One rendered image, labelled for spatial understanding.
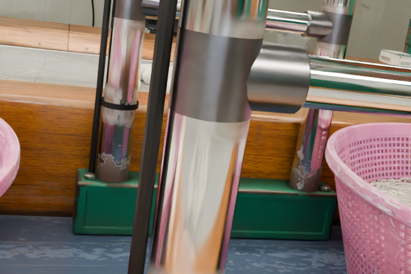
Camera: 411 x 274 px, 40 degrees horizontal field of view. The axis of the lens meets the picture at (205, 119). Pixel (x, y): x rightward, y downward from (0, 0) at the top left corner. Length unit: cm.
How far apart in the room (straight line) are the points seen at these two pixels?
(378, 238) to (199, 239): 18
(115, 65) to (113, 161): 7
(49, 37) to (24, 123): 37
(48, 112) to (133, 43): 8
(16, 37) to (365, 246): 56
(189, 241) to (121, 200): 26
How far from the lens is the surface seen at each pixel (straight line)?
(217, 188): 15
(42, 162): 43
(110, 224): 42
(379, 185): 44
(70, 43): 78
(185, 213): 15
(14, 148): 29
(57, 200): 44
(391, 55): 96
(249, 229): 44
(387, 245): 32
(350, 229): 36
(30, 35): 78
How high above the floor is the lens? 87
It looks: 14 degrees down
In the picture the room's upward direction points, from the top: 8 degrees clockwise
